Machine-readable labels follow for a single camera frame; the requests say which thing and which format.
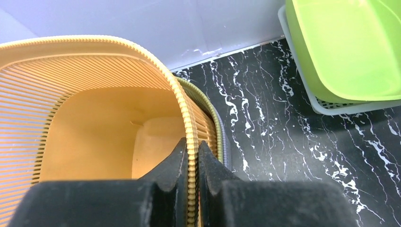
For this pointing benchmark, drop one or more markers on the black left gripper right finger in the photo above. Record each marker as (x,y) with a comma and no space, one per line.
(228,201)

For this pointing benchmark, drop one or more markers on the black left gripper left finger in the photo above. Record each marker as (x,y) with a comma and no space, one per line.
(157,199)

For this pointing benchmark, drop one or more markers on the olive green slatted basket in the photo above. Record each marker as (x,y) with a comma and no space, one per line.
(205,104)

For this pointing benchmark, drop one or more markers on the orange slatted plastic basket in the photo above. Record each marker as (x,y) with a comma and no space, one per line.
(92,107)

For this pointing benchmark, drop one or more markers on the grey slatted plastic basket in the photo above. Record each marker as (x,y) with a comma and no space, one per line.
(226,145)

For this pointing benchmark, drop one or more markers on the lime green plastic tub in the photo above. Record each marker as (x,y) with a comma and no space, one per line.
(349,50)

